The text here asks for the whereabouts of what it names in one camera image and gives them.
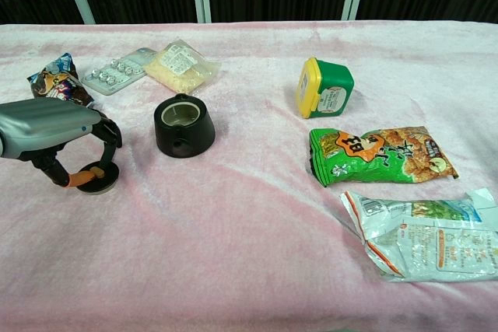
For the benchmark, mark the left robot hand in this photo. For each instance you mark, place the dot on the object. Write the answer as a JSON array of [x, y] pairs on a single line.
[[43, 118]]

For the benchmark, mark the small black round disc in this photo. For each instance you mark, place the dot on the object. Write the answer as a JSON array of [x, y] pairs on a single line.
[[99, 181]]

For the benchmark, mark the black round base container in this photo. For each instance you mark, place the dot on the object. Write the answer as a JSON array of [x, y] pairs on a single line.
[[183, 126]]

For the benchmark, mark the green tub yellow lid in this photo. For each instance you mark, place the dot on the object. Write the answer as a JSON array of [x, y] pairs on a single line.
[[325, 89]]

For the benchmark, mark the dark snack bag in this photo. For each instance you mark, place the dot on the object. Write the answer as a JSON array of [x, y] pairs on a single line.
[[58, 81]]

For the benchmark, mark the silver blister pack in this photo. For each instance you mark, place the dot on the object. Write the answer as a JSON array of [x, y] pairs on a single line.
[[116, 71]]

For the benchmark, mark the clear bag yellow food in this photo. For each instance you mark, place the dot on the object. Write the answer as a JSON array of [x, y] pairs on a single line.
[[181, 65]]

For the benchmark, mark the pink fleece blanket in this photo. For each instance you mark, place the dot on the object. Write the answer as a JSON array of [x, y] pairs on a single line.
[[249, 231]]

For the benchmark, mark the green snack bag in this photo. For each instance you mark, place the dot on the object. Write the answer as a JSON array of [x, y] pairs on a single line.
[[377, 155]]

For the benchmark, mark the white light-blue snack bag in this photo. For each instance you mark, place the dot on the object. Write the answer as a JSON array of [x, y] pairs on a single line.
[[424, 238]]

